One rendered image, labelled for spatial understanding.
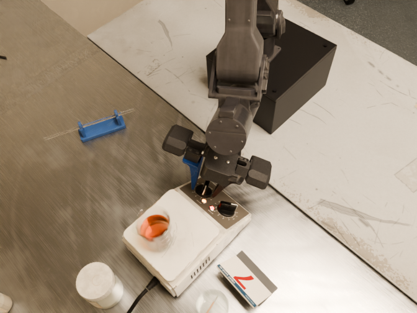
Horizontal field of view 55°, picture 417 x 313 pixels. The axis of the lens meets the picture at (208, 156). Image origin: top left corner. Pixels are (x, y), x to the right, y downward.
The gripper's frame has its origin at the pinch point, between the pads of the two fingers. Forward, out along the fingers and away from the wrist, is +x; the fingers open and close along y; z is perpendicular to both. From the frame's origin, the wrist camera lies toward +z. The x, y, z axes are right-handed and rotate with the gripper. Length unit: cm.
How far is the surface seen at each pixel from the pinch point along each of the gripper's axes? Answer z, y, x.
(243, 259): 5.8, 11.1, 9.5
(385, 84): -36.0, 30.3, -16.7
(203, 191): 0.7, 0.1, 2.6
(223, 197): -1.4, 3.9, 4.0
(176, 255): 13.2, -0.4, 6.8
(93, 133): -12.7, -26.5, 9.8
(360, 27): -192, 53, 1
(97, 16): -138, -80, 33
